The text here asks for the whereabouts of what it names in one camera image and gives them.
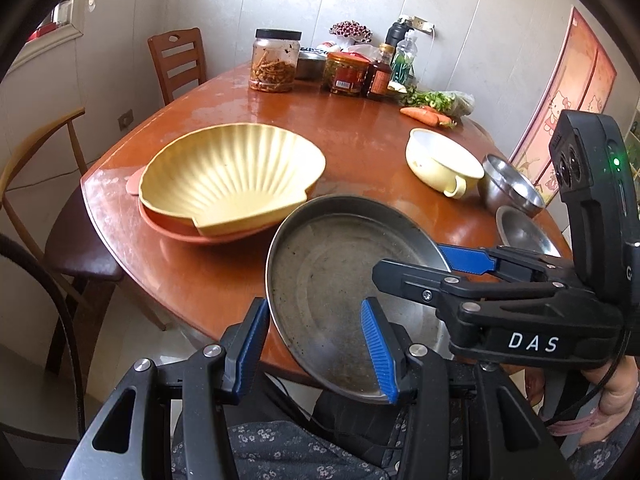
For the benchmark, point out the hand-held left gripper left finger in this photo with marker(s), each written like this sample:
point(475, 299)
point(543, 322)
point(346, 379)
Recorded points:
point(245, 355)

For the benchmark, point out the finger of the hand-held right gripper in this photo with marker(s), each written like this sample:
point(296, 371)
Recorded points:
point(465, 260)
point(410, 282)

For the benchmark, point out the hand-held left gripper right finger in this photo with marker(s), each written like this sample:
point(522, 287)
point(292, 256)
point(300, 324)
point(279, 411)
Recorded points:
point(380, 355)

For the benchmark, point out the round metal pan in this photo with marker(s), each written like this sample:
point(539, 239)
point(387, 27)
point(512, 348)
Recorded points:
point(325, 270)

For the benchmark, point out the orange plastic plate with ears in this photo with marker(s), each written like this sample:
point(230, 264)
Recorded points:
point(165, 230)

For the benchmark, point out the yellow shell-shaped plate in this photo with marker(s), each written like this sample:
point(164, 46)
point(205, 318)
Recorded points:
point(225, 175)

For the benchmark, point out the person's right forearm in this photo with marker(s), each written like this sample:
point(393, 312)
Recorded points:
point(610, 455)

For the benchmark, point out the person's right hand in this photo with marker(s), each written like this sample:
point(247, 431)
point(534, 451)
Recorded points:
point(622, 390)

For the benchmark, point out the large steel bowl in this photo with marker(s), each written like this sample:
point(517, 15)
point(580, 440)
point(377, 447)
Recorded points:
point(525, 232)

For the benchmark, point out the small steel bowl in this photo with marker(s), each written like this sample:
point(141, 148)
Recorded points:
point(510, 185)

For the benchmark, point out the white shelf cabinet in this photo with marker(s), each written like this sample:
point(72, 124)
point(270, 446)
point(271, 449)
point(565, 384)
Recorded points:
point(634, 150)

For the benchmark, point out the dark floral garment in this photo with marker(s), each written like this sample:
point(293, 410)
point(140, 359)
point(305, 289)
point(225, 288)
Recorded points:
point(280, 450)

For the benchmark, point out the carrot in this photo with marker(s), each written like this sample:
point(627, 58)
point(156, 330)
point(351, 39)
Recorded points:
point(417, 116)
point(442, 117)

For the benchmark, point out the pink cartoon cat panel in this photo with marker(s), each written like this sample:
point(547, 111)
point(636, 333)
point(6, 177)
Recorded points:
point(575, 85)

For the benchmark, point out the bag of green vegetables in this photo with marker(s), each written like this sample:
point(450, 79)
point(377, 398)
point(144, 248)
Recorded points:
point(450, 101)

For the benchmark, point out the curved-back wooden armchair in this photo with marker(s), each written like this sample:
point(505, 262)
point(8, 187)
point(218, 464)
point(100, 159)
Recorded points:
point(85, 255)

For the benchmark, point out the brown sauce bottle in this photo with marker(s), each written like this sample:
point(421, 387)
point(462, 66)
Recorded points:
point(379, 80)

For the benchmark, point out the clear plastic bottle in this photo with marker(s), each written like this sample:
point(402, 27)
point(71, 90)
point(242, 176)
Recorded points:
point(404, 62)

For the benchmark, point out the orange-lidded sauce jar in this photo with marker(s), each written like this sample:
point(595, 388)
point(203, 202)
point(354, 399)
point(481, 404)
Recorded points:
point(345, 77)

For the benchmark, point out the red and white packet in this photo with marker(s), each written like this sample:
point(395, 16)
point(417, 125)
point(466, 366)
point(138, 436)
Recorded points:
point(357, 51)

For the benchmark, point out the black bottle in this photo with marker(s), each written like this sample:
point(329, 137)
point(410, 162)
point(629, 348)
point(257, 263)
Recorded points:
point(395, 35)

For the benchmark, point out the steel lidded pot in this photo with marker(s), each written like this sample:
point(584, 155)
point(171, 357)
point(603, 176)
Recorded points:
point(310, 66)

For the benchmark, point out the dried flower bunch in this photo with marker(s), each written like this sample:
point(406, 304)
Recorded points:
point(350, 31)

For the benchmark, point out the black-lidded jar of pickles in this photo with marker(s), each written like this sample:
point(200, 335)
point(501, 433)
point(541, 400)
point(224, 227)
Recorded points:
point(274, 65)

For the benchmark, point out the brown slatted wooden chair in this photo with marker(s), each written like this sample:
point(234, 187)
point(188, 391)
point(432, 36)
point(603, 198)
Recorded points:
point(177, 55)

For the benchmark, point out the window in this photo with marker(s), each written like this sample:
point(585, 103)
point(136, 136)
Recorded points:
point(55, 15)

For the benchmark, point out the wall socket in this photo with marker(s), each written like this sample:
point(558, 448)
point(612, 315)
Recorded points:
point(421, 22)

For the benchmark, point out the low wall outlet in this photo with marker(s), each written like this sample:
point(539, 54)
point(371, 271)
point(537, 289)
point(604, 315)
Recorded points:
point(126, 120)

